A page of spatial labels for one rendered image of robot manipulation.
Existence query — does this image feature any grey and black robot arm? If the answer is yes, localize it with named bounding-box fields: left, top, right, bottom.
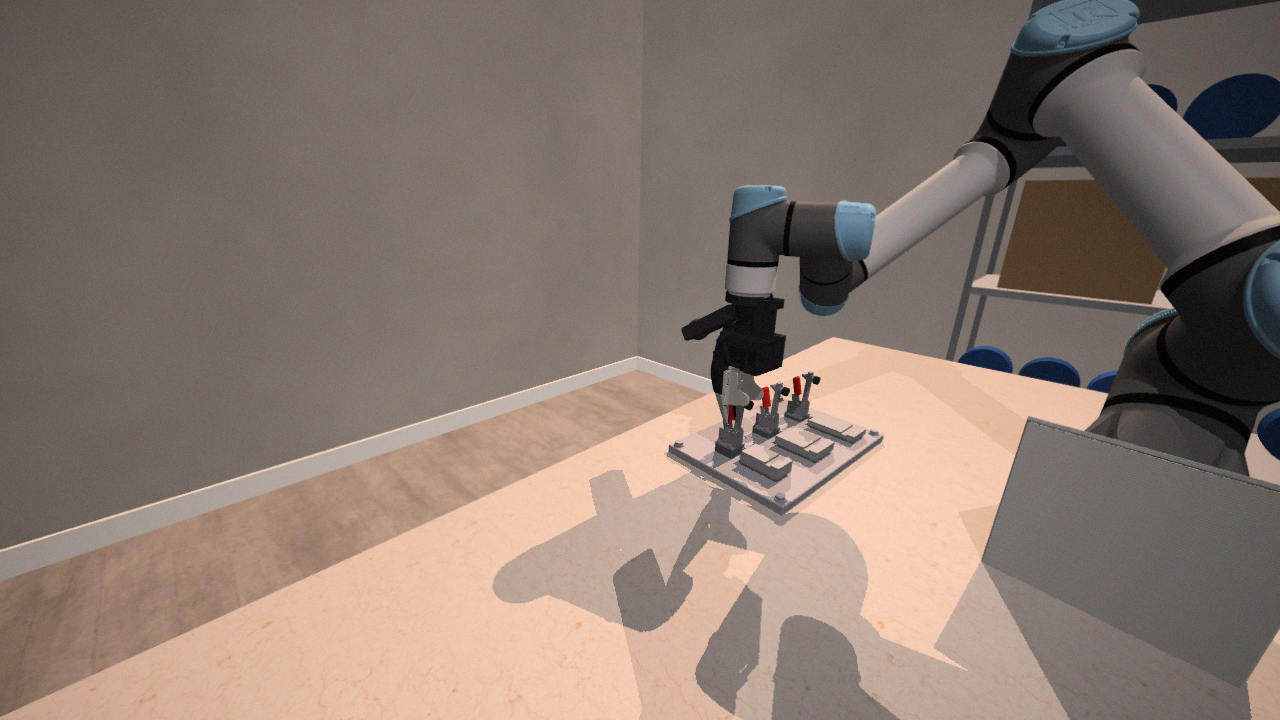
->
left=724, top=0, right=1280, bottom=477

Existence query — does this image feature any toggle clamp with red handle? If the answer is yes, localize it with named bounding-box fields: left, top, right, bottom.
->
left=753, top=382, right=790, bottom=439
left=716, top=400, right=754, bottom=459

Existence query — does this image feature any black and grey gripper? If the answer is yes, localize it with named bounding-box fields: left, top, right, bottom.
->
left=710, top=291, right=786, bottom=424

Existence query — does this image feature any grey toggle clamp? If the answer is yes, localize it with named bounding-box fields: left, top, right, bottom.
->
left=785, top=372, right=820, bottom=421

